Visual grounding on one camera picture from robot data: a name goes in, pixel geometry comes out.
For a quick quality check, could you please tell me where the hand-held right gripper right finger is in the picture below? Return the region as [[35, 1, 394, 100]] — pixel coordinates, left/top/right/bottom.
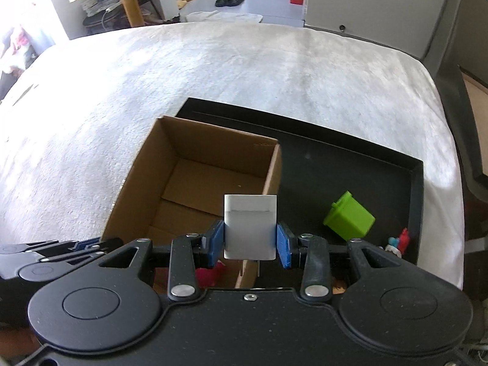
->
[[276, 221, 405, 300]]

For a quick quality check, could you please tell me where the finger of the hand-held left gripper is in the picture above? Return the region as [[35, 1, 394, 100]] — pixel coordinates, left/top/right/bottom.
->
[[17, 237, 124, 281], [0, 239, 103, 257]]

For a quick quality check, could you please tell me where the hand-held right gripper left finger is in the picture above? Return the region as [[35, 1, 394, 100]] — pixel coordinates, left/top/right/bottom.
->
[[97, 219, 225, 300]]

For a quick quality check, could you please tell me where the pink toy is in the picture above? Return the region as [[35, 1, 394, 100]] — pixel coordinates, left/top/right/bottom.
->
[[195, 262, 226, 288]]

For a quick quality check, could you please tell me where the white charger plug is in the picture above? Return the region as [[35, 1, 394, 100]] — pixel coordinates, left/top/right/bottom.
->
[[223, 194, 278, 277]]

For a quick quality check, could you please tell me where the brown cardboard box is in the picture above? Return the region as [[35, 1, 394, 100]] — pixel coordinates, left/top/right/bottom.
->
[[100, 115, 283, 290]]

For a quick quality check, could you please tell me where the green toy bin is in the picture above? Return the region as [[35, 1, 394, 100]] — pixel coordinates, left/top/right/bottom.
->
[[323, 191, 376, 242]]

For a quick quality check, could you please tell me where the black tray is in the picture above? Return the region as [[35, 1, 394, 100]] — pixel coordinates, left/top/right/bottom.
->
[[173, 97, 425, 291]]

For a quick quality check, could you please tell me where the small red blue toy figure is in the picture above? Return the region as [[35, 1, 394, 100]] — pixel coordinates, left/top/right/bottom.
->
[[383, 228, 410, 258]]

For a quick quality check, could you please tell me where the white fluffy blanket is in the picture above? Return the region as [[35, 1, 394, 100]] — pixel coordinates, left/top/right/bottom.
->
[[0, 21, 464, 291]]

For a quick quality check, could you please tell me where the pile of clothes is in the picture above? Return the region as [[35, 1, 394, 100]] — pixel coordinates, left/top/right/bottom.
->
[[0, 21, 41, 74]]

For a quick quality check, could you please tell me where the white floor mat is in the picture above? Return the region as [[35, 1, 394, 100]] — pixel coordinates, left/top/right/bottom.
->
[[185, 10, 264, 24]]

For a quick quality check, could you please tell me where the pile of bags under table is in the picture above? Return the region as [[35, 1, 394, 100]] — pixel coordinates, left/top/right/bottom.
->
[[79, 0, 165, 33]]

